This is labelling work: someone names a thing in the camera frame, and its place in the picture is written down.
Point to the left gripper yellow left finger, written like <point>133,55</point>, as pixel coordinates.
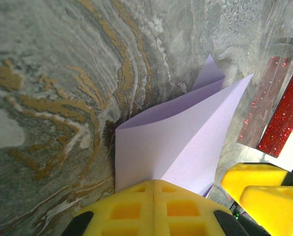
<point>122,216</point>

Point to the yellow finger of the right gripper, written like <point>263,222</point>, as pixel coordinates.
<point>254,175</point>
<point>276,211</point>

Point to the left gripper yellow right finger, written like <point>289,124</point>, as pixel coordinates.
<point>185,216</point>

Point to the lilac paper sheet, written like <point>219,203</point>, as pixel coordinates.
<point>173,137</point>

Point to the aluminium table edge rail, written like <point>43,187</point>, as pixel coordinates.
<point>259,98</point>

